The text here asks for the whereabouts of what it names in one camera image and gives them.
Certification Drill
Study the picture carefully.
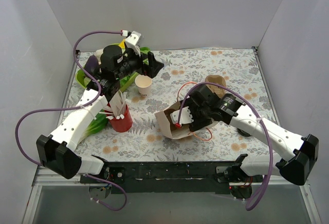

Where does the kraft paper takeout bag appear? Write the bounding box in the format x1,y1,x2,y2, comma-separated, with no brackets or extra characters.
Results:
153,82,221,142

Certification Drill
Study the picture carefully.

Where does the aluminium frame rail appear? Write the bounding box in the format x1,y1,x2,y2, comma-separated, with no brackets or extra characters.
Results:
32,167,85,186

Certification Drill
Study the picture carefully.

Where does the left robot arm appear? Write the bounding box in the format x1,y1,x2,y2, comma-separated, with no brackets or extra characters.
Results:
36,45,164,183

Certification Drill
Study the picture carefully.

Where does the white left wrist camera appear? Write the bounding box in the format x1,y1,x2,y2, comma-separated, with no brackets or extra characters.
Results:
122,31,143,56

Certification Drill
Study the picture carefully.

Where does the white paper coffee cup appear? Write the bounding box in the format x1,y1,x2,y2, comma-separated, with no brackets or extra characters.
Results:
135,75,152,97

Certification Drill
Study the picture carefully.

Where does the brown pulp cup carrier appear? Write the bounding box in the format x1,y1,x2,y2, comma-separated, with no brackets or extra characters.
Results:
205,75,226,98

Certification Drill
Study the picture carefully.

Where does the purple toy eggplant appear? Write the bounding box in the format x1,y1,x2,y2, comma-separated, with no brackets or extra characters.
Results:
84,55,100,77

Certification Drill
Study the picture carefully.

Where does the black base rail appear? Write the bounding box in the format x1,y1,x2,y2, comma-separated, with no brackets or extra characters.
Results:
79,161,265,195

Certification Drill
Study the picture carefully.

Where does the floral patterned table mat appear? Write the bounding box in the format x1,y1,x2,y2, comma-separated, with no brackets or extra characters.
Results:
76,48,276,161

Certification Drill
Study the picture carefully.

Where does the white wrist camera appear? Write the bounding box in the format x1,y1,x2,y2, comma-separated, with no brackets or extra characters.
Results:
122,31,143,56
170,106,194,126

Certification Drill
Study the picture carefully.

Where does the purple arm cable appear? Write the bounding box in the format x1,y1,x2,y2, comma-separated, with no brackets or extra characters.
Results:
15,30,128,211
178,83,275,211

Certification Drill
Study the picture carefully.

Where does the green toy lettuce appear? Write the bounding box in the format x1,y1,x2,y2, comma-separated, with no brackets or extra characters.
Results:
84,114,108,137

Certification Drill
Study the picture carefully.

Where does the red cup holder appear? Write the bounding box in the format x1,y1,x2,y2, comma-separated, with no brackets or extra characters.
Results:
106,105,133,133

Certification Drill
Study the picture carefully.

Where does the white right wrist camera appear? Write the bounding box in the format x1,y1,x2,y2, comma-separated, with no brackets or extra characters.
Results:
170,106,194,126

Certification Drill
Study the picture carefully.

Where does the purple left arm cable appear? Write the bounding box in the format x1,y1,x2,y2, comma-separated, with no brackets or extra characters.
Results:
15,30,128,211

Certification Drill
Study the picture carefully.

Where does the green vegetable tray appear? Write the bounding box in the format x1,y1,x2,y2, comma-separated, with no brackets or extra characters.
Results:
76,43,151,92

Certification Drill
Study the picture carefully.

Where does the yellow toy pepper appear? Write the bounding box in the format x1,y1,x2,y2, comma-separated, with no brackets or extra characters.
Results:
118,39,125,49

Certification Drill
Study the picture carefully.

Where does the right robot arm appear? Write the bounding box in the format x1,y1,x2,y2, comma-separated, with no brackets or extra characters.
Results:
183,84,319,185

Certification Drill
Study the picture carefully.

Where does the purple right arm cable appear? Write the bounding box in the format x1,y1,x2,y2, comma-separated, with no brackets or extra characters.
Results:
178,83,275,211

